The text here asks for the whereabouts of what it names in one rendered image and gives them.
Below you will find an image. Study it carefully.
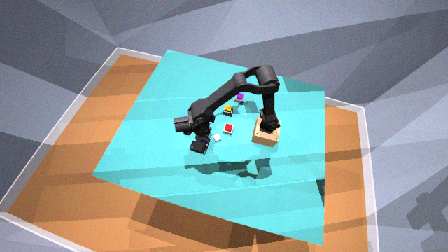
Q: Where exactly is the red button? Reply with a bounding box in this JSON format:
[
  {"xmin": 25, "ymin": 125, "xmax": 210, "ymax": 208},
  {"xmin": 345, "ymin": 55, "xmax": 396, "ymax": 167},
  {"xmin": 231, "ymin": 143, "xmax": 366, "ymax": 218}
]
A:
[{"xmin": 223, "ymin": 123, "xmax": 234, "ymax": 135}]

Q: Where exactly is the yellow button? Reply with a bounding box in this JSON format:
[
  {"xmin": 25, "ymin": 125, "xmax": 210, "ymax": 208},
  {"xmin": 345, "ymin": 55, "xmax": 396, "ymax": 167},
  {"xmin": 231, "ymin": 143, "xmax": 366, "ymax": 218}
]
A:
[{"xmin": 223, "ymin": 105, "xmax": 233, "ymax": 116}]

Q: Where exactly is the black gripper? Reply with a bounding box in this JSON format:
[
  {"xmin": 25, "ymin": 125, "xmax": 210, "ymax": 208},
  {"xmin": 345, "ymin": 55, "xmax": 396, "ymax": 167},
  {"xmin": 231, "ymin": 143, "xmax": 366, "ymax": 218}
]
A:
[{"xmin": 190, "ymin": 114, "xmax": 216, "ymax": 154}]

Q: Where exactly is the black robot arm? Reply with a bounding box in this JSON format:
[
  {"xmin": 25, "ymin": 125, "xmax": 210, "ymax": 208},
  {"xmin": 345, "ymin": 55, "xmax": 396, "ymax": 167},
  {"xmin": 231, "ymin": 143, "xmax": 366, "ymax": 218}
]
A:
[{"xmin": 174, "ymin": 65, "xmax": 280, "ymax": 135}]

